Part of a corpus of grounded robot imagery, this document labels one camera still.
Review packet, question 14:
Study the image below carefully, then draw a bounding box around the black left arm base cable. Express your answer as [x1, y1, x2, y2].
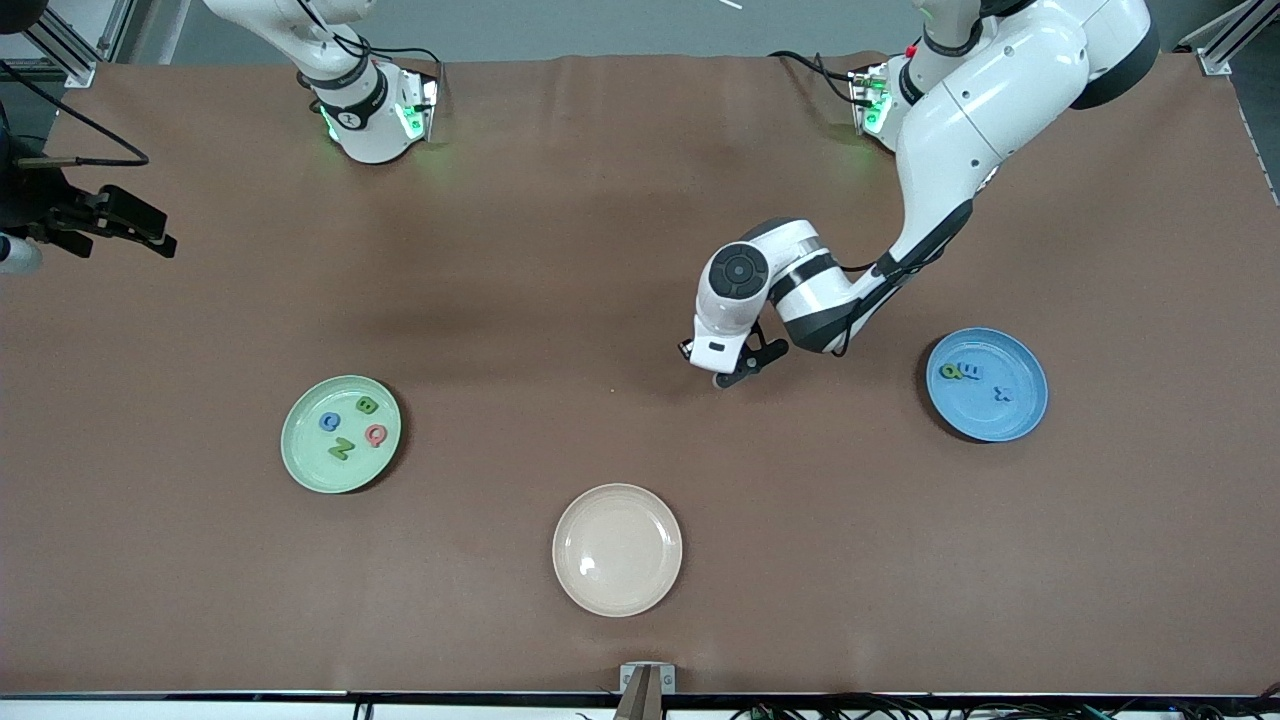
[768, 48, 863, 106]

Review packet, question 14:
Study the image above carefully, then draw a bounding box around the cream plate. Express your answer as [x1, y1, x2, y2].
[552, 483, 684, 618]

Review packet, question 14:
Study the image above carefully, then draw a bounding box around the grey-brown tapered pole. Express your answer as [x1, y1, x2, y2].
[612, 668, 666, 720]

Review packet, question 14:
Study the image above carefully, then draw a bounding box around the aluminium frame profile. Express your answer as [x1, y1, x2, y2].
[1178, 0, 1280, 77]
[25, 0, 136, 89]

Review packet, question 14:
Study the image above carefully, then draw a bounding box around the silver metal bracket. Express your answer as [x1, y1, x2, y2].
[619, 662, 676, 695]

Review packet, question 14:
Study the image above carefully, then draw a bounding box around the black arm base cable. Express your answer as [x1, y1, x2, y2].
[768, 48, 863, 106]
[355, 30, 443, 86]

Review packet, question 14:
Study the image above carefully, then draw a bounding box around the green plate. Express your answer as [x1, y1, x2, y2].
[280, 375, 403, 495]

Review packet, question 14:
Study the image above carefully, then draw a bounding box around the blue plate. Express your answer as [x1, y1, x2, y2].
[925, 327, 1049, 444]

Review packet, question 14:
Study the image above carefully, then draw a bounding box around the black right arm base cable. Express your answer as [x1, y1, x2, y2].
[355, 30, 443, 86]

